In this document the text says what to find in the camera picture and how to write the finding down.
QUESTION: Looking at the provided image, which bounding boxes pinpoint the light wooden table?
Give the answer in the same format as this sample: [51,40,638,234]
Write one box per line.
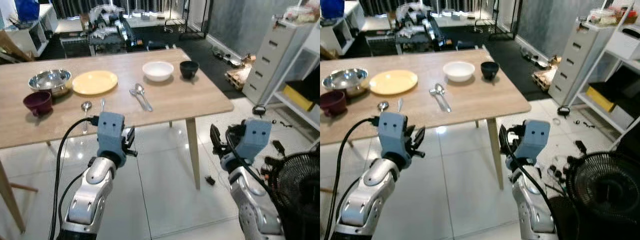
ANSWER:
[0,48,235,234]
[320,48,532,191]

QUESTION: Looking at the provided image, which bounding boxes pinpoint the large silver spoon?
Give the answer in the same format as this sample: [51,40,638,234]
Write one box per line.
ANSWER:
[135,83,153,112]
[434,83,452,113]

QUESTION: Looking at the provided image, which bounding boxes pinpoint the yellow plate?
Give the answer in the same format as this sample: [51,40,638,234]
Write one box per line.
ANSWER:
[71,70,119,96]
[369,69,419,96]

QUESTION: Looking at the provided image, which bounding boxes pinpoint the wooden crate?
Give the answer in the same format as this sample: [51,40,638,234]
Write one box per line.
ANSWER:
[225,55,257,91]
[532,57,561,92]

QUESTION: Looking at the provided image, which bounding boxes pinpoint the white shelf rack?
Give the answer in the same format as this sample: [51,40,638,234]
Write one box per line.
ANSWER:
[575,5,640,146]
[272,20,321,132]

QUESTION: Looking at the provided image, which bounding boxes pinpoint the black bowl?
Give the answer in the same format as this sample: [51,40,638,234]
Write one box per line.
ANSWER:
[179,60,200,80]
[480,61,500,81]

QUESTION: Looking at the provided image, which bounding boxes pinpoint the white bowl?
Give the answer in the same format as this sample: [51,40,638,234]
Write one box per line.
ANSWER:
[443,61,476,83]
[142,61,175,82]

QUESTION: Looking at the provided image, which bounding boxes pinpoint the black floor fan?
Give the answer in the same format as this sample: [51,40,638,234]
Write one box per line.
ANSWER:
[264,150,321,240]
[547,150,640,240]

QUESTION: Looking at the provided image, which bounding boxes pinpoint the yellow box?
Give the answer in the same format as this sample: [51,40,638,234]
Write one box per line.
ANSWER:
[283,84,315,112]
[586,86,616,112]

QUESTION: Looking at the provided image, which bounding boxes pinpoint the maroon bowl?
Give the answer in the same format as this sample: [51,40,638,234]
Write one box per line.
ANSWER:
[320,90,348,117]
[23,90,53,117]

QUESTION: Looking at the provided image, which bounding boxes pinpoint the grey drawer cabinet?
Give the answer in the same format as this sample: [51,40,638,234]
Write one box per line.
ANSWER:
[242,15,313,106]
[548,21,616,107]

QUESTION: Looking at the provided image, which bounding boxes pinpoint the stainless steel bowl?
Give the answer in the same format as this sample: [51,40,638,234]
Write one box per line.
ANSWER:
[28,68,72,97]
[322,68,369,97]

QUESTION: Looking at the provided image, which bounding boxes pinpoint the cluttered black bench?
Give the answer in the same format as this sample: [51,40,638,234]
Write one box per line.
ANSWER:
[87,5,136,56]
[395,2,443,53]

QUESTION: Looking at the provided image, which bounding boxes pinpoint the black metal clothes rack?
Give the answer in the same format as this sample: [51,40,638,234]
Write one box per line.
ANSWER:
[162,0,213,41]
[472,0,521,41]

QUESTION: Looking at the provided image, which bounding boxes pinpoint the white low cabinet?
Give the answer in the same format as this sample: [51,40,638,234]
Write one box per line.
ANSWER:
[0,4,59,57]
[320,2,366,56]

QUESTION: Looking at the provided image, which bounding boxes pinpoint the dark striped curtain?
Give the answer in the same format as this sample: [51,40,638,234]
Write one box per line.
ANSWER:
[359,0,501,17]

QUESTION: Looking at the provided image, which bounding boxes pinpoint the clear plastic food container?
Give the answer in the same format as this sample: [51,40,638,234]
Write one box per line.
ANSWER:
[282,5,313,25]
[587,7,621,27]

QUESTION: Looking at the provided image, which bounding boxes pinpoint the white storage bin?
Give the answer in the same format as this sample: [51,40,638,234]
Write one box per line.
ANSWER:
[605,30,640,61]

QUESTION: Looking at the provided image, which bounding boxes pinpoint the blue container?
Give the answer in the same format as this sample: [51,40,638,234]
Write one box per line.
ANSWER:
[14,0,41,22]
[320,0,346,20]

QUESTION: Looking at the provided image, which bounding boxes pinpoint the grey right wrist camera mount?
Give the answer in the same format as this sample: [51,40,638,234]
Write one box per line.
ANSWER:
[514,120,551,162]
[234,119,273,161]

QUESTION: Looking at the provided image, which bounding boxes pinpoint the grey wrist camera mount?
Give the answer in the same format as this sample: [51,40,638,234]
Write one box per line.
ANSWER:
[96,112,126,157]
[514,120,551,162]
[378,111,409,157]
[234,119,273,161]

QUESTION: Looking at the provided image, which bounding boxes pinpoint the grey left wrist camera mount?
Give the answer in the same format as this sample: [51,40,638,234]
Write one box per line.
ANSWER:
[378,111,409,157]
[96,112,126,157]

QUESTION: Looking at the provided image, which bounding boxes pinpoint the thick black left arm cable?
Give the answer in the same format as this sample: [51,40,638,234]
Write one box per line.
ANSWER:
[48,116,100,240]
[324,117,381,240]

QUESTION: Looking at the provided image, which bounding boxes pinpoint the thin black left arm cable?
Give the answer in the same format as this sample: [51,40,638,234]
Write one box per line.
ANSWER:
[57,171,87,226]
[338,176,365,228]

